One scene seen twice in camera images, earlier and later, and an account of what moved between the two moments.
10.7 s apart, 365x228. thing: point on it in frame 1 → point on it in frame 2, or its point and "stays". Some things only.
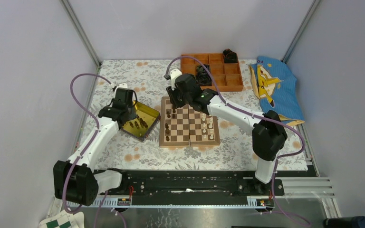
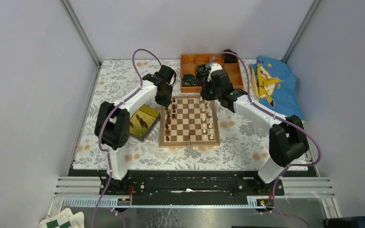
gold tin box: (141, 127) stays
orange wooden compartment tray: (227, 76) stays
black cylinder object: (355, 222) stays
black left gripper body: (131, 111) → (164, 99)
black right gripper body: (177, 98) → (209, 92)
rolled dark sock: (230, 56) stays
